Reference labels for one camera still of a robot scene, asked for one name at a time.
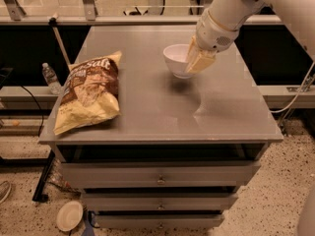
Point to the wooden stick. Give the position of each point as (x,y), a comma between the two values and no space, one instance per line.
(53,24)

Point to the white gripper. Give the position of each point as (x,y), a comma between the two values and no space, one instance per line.
(214,33)

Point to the metal railing frame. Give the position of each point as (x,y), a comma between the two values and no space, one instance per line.
(38,12)

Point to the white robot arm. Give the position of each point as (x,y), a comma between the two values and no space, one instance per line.
(298,16)

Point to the middle grey drawer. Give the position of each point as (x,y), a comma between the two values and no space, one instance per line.
(159,201)

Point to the grey shoe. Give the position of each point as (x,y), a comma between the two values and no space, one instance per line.
(5,189)

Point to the top grey drawer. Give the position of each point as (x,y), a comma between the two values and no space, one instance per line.
(159,175)

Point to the white bowl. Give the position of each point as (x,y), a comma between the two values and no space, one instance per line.
(175,60)

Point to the grey drawer cabinet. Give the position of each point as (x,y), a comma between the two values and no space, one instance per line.
(218,115)

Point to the black floor stand leg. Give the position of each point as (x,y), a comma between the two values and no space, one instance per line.
(46,163)

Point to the bottom grey drawer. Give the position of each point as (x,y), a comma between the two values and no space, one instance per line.
(160,221)

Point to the clear plastic water bottle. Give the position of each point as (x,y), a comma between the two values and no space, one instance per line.
(51,79)

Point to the grey drawer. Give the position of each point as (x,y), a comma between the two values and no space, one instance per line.
(159,175)
(160,221)
(159,201)

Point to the brown and yellow chip bag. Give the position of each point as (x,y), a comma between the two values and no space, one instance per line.
(90,94)

